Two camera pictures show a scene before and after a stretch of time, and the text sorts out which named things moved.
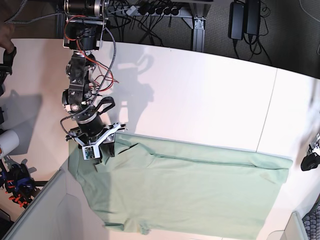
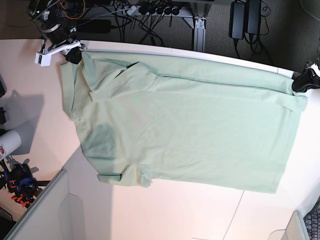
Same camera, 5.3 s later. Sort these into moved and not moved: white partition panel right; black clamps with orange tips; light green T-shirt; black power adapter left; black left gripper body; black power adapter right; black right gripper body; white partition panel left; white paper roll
Moved: light green T-shirt; black left gripper body; black right gripper body
Not moved: white partition panel right; black power adapter left; white paper roll; black power adapter right; black clamps with orange tips; white partition panel left
